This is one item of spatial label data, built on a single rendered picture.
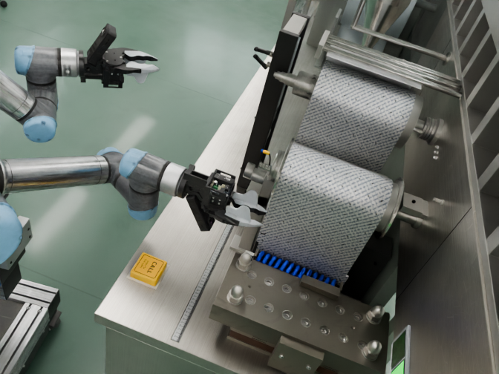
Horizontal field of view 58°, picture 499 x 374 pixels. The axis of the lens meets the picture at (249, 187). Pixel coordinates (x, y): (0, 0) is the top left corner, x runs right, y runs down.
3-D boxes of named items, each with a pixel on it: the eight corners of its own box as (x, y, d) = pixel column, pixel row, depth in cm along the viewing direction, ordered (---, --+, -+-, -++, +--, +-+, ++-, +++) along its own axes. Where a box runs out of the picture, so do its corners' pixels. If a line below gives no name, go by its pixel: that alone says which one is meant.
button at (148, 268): (142, 257, 119) (142, 251, 117) (166, 266, 118) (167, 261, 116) (129, 277, 113) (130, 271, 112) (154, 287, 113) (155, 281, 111)
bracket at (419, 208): (400, 196, 101) (405, 190, 99) (425, 205, 100) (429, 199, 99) (399, 211, 97) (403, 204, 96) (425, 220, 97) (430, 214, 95)
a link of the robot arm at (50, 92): (27, 125, 122) (23, 90, 115) (30, 101, 129) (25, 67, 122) (59, 125, 125) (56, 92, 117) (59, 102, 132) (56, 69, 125)
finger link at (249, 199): (272, 200, 104) (234, 190, 104) (266, 217, 108) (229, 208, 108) (273, 191, 107) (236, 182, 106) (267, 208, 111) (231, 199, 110)
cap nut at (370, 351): (362, 342, 100) (370, 332, 97) (378, 349, 99) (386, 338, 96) (360, 357, 97) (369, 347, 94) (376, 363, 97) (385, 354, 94)
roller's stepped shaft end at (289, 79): (274, 76, 118) (277, 65, 116) (295, 84, 118) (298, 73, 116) (271, 81, 116) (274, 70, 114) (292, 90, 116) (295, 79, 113)
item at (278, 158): (281, 143, 103) (273, 159, 97) (289, 146, 103) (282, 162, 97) (272, 169, 108) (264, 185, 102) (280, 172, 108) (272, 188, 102)
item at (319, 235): (256, 240, 111) (275, 187, 99) (345, 274, 109) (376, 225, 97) (256, 240, 111) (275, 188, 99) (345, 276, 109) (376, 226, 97)
